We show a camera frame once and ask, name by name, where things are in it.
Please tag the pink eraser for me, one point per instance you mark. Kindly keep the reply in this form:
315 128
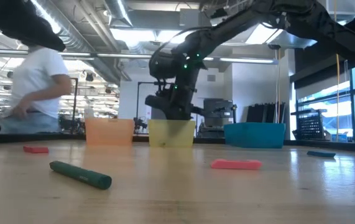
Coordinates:
236 164

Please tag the green crayon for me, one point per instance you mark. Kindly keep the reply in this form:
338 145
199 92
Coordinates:
81 175

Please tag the red eraser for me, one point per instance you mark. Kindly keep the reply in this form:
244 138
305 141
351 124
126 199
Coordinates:
35 149

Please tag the blue eraser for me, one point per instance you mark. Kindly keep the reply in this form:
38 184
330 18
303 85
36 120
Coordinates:
321 154

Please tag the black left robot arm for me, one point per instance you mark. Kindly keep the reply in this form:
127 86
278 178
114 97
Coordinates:
15 18

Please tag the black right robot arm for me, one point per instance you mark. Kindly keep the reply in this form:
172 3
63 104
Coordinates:
289 15

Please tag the yellow translucent plastic bin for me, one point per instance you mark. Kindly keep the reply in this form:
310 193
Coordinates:
171 135

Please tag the grey machine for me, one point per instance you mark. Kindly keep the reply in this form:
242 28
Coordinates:
219 112

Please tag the orange translucent plastic bin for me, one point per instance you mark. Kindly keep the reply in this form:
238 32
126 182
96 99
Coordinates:
108 132

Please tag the teal plastic bin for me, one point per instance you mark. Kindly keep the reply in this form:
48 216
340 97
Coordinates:
255 135

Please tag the black panel stack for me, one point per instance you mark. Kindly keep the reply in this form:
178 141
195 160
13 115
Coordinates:
265 112

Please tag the black perforated cart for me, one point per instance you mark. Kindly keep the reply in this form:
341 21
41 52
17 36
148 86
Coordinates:
310 126

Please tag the person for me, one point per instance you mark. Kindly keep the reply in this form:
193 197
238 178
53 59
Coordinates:
37 77

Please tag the black square stand frame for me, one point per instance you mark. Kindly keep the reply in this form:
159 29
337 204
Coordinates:
137 102
76 99

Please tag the ceiling security camera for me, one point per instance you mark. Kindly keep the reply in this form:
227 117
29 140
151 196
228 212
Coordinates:
274 47

